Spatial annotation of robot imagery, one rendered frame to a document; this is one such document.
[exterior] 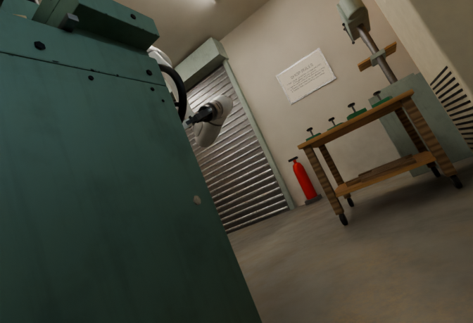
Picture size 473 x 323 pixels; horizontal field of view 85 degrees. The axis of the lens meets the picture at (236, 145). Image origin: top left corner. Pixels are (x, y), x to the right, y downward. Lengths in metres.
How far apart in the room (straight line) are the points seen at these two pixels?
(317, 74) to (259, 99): 0.84
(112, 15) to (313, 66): 3.08
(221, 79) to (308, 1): 1.56
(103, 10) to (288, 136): 3.09
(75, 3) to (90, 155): 0.33
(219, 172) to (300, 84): 1.75
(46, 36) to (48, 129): 0.20
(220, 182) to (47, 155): 3.64
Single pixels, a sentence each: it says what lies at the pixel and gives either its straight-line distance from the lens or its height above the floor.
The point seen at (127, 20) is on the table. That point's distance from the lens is 0.73.
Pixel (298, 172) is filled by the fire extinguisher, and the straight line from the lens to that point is 3.36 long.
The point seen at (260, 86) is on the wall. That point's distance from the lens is 3.78.
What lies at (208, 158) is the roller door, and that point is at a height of 1.17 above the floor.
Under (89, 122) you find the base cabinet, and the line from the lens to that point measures 0.53.
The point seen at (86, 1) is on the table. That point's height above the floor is 0.85.
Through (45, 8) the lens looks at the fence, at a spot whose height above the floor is 0.93.
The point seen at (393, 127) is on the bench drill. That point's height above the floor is 0.41.
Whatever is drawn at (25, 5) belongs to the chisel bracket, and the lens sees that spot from 0.95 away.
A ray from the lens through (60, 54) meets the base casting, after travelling 0.60.
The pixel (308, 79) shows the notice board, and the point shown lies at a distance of 3.56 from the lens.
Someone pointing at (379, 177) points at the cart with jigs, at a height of 0.18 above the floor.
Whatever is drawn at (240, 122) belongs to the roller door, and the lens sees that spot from 3.80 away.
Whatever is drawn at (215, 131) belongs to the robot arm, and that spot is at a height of 0.72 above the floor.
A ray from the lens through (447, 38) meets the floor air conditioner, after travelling 1.54.
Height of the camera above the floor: 0.36
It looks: 12 degrees up
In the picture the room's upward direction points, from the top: 24 degrees counter-clockwise
